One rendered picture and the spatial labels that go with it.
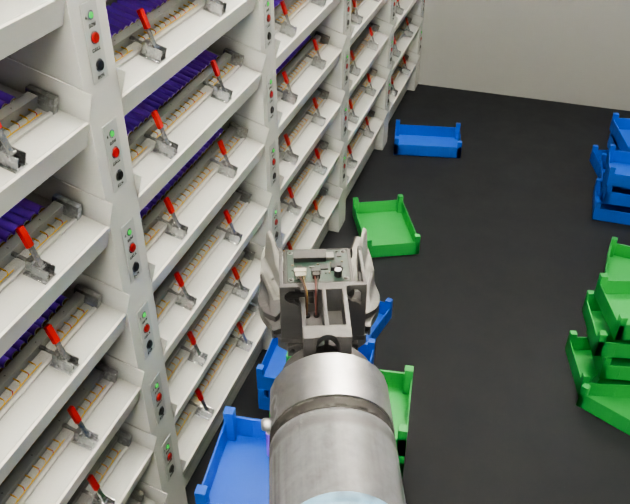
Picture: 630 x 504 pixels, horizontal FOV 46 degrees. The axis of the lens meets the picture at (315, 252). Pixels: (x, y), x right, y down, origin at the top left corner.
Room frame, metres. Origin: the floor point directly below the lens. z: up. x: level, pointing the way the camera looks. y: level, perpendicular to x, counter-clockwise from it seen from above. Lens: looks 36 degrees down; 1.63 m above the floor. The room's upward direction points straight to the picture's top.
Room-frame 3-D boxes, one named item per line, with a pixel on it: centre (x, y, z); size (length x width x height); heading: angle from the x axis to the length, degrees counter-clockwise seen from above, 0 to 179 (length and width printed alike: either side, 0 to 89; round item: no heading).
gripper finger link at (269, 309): (0.52, 0.03, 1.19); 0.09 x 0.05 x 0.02; 22
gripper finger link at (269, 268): (0.56, 0.04, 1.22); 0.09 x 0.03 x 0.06; 22
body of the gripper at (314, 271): (0.46, -0.01, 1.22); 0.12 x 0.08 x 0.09; 3
